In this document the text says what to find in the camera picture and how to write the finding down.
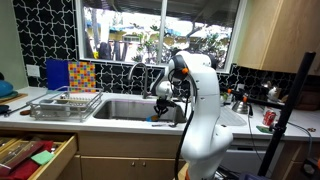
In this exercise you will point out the wooden base cabinet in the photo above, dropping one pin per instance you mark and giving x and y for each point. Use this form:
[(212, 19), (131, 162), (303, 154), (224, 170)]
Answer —
[(110, 150)]

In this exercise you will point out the red cloth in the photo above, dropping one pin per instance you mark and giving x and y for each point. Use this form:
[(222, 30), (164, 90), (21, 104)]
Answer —
[(23, 170)]

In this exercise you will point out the grey drying mat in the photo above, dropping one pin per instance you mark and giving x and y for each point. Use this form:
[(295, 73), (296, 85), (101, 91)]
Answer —
[(233, 119)]

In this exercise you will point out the metal cabinet knob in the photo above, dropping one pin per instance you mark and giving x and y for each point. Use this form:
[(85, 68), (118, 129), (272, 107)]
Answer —
[(133, 163), (143, 164)]

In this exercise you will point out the wooden trivet board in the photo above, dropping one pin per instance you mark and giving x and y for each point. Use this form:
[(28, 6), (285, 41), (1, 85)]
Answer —
[(16, 97)]

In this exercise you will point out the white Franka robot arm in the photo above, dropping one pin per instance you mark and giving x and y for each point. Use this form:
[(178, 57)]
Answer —
[(206, 110)]

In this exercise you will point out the white dishwasher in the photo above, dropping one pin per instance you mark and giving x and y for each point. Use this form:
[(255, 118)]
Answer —
[(243, 156)]

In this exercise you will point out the blue plastic bowl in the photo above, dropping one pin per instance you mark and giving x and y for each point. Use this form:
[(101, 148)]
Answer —
[(148, 119)]

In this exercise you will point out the black camera stand pole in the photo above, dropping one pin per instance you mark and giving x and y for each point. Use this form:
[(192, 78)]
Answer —
[(290, 100)]

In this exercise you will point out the teal kettle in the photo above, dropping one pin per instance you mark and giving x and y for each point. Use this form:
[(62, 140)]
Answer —
[(5, 88)]

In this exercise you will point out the wooden wall cabinet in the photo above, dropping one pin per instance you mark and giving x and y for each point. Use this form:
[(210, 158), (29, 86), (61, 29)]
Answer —
[(283, 33)]

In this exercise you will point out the colourful mosaic board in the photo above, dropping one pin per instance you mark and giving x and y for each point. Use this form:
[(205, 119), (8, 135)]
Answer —
[(81, 76)]

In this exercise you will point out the stainless steel sink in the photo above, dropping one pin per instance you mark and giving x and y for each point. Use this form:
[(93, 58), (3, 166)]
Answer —
[(126, 110)]

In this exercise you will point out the blue board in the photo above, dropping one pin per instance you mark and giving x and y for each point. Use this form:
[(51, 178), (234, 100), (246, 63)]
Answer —
[(56, 75)]

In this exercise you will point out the red soda can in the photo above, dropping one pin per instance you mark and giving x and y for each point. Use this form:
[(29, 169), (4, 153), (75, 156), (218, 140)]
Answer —
[(269, 118)]

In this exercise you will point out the orange plastic bowl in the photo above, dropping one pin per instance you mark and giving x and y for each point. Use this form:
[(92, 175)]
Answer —
[(154, 117)]

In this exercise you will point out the green sponge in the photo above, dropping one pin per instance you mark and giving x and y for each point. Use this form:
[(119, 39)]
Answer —
[(42, 157)]

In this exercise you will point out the open wooden drawer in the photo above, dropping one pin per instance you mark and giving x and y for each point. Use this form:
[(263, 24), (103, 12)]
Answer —
[(56, 163)]

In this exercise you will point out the brushed steel faucet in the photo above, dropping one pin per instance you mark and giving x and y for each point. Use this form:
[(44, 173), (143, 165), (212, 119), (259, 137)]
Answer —
[(145, 83)]

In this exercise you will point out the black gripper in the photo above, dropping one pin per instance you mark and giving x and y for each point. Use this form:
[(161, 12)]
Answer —
[(163, 104)]

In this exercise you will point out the small steel kettle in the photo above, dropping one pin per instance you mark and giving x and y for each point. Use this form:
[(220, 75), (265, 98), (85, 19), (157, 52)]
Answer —
[(240, 106)]

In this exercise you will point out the large metal spoon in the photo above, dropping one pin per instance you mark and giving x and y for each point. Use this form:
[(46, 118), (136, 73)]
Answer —
[(160, 125)]

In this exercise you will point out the white framed window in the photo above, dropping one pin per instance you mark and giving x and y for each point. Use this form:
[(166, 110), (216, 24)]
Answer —
[(133, 33)]

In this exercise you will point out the white wall outlet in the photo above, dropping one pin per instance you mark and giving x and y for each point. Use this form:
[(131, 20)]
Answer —
[(33, 70)]

